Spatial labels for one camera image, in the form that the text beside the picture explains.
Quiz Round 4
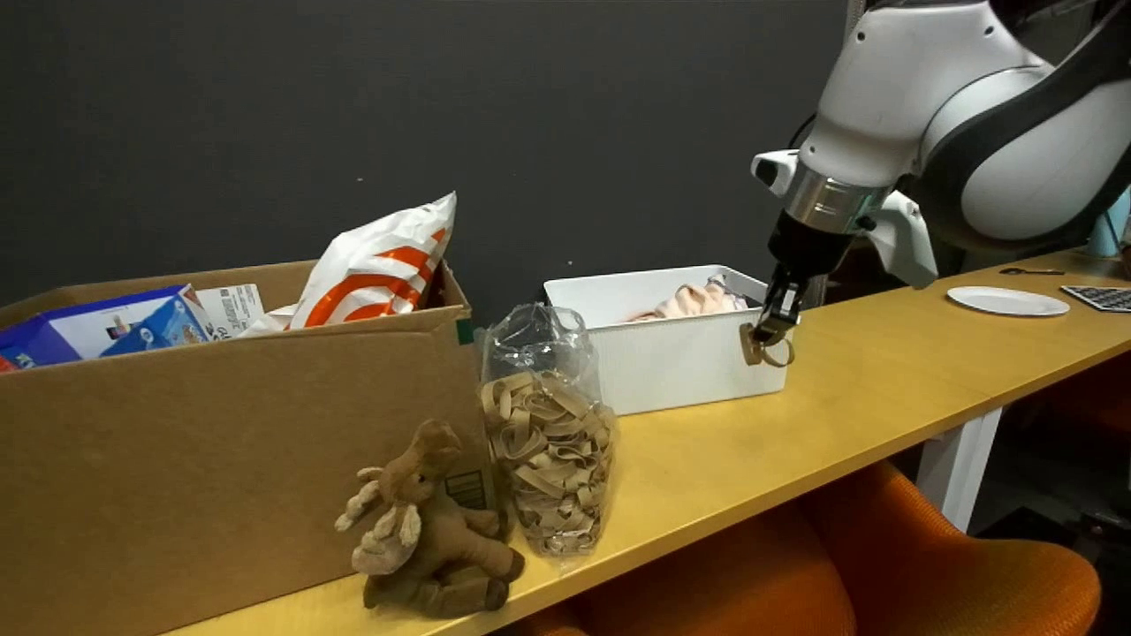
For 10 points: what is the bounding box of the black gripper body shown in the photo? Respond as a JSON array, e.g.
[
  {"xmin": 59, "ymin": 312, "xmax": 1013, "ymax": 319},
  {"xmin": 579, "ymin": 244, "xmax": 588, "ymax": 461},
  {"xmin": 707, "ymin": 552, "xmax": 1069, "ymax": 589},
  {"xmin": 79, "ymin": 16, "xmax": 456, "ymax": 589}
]
[{"xmin": 766, "ymin": 214, "xmax": 851, "ymax": 307}]

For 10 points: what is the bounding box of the tan rubber bands pile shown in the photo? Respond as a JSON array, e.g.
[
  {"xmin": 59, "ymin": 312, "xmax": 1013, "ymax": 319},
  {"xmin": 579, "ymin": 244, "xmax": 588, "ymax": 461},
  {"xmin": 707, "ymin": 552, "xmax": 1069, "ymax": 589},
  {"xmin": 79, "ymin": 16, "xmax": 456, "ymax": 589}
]
[{"xmin": 738, "ymin": 323, "xmax": 795, "ymax": 369}]

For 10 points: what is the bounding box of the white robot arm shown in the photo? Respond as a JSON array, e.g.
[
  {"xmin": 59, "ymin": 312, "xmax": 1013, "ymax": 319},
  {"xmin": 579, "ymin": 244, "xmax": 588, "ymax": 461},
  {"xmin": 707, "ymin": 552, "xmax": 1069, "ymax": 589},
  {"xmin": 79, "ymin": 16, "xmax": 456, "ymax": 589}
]
[{"xmin": 754, "ymin": 0, "xmax": 1131, "ymax": 346}]

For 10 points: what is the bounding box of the keyboard on counter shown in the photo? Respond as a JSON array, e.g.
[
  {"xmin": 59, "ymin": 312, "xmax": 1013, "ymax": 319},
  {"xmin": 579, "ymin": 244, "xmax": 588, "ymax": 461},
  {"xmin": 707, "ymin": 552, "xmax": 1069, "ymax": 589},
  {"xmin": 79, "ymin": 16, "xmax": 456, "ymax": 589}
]
[{"xmin": 1059, "ymin": 281, "xmax": 1131, "ymax": 313}]

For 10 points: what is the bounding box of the pink cloth in bin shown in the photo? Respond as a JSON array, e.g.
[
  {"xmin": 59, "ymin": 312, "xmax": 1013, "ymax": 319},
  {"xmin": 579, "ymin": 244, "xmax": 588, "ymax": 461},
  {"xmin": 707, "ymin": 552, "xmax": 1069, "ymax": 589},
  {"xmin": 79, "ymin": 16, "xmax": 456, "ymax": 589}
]
[{"xmin": 638, "ymin": 280, "xmax": 746, "ymax": 323}]

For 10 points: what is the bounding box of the white plastic bin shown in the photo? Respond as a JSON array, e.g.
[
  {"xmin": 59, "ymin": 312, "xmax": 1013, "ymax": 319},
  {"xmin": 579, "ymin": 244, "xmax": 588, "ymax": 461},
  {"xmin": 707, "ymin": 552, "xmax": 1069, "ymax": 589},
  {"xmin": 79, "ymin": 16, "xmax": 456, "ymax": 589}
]
[{"xmin": 544, "ymin": 264, "xmax": 789, "ymax": 412}]

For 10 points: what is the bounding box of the white plate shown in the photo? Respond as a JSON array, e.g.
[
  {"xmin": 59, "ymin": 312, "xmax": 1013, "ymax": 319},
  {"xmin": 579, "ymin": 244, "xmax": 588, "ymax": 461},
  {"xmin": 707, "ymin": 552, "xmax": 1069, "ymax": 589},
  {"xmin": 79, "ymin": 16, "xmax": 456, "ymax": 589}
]
[{"xmin": 946, "ymin": 285, "xmax": 1069, "ymax": 319}]

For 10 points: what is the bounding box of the orange chair near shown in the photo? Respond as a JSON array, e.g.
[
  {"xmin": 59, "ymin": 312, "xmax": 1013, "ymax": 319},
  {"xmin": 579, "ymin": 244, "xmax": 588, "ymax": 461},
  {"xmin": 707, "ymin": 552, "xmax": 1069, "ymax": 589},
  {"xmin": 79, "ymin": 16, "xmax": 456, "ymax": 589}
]
[{"xmin": 496, "ymin": 463, "xmax": 1104, "ymax": 636}]

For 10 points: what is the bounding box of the brown plush moose toy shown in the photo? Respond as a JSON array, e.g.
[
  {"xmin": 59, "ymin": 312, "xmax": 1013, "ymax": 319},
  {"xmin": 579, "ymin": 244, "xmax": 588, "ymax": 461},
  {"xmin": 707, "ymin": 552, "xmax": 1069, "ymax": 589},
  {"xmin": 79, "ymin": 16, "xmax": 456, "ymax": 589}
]
[{"xmin": 336, "ymin": 420, "xmax": 528, "ymax": 618}]

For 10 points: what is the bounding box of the white orange plastic bag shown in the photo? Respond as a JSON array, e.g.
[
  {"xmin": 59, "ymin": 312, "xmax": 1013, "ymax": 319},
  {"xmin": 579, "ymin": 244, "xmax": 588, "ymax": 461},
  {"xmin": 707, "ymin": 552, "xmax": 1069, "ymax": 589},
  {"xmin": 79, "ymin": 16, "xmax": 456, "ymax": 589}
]
[{"xmin": 291, "ymin": 196, "xmax": 456, "ymax": 327}]

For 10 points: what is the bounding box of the blue snack box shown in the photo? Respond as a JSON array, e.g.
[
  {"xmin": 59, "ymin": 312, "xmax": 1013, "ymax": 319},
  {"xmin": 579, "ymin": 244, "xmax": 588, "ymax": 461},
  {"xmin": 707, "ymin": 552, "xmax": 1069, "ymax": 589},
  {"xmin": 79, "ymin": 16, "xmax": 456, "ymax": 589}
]
[{"xmin": 0, "ymin": 285, "xmax": 209, "ymax": 372}]

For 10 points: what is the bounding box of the cardboard box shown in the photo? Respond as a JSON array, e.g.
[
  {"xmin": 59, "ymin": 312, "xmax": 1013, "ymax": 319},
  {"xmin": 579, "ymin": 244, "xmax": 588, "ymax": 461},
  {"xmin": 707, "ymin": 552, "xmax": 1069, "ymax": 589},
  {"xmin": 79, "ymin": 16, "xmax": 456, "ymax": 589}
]
[{"xmin": 0, "ymin": 267, "xmax": 476, "ymax": 636}]

